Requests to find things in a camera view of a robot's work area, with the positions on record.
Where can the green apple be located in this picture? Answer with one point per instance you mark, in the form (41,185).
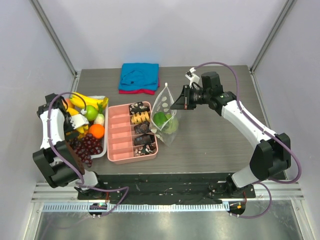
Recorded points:
(91,113)

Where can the yellow insect print rolled tie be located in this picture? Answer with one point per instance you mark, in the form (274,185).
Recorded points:
(140,117)

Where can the green bell pepper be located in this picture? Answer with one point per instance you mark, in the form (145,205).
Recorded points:
(159,119)

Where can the aluminium frame rail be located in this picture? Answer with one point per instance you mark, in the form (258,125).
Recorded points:
(279,192)

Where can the white slotted cable duct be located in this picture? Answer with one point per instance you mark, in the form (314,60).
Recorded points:
(98,207)

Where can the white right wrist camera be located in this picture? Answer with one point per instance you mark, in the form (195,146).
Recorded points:
(192,77)

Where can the orange fruit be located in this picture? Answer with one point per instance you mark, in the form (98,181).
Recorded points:
(97,131)

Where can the black pink floral rolled tie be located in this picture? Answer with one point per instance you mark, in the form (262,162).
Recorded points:
(144,150)

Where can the green cabbage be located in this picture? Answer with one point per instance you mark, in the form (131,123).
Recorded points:
(171,125)

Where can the blue folded cloth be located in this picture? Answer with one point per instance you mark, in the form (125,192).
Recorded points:
(137,76)

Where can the clear zip top bag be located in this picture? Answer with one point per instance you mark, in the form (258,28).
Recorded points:
(162,103)

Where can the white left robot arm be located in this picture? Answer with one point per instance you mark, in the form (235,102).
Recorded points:
(56,160)

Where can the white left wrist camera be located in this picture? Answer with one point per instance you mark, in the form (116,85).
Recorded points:
(78,121)

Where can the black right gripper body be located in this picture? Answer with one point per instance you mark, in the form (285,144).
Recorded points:
(186,97)

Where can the pink divided organizer tray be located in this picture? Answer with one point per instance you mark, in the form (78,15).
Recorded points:
(120,136)

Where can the yellow banana bunch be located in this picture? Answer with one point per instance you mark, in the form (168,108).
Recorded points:
(80,125)
(79,100)

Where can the yellow banana bunch lower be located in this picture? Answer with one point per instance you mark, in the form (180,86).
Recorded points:
(80,125)

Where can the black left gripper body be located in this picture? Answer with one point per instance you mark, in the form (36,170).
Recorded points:
(68,128)

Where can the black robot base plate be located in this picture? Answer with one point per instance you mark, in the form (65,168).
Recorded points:
(172,188)

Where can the dark red grape bunch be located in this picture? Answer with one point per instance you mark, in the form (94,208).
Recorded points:
(86,147)

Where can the white plastic fruit basket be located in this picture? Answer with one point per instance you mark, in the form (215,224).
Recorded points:
(83,125)

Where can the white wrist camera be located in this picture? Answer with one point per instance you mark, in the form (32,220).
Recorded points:
(192,77)
(78,121)

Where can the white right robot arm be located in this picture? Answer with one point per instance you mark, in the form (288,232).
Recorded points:
(270,156)

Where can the magenta folded cloth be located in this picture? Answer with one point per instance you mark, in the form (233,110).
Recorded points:
(140,91)

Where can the yellow banana bunch upper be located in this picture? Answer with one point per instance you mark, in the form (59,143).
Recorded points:
(79,100)

